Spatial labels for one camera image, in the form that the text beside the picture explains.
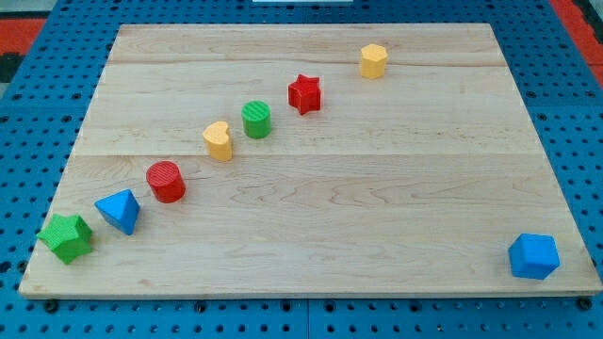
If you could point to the green cylinder block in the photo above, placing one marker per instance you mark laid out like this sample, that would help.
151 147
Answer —
256 119

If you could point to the red cylinder block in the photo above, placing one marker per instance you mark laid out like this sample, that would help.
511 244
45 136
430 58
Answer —
166 181

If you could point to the yellow hexagon block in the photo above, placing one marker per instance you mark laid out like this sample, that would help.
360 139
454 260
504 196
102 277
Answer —
373 61

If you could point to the wooden board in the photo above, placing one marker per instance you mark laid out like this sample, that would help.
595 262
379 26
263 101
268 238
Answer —
411 185

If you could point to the blue triangle block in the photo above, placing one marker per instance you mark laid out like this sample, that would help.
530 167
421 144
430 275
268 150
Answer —
120 210

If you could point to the red star block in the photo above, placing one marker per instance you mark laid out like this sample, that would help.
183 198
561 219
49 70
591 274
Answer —
305 94

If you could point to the yellow heart block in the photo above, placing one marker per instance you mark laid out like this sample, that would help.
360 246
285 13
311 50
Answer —
218 141

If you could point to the green star block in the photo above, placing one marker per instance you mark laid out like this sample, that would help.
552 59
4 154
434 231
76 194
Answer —
66 237

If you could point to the blue cube block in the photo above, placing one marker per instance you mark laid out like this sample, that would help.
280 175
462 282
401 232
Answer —
533 256

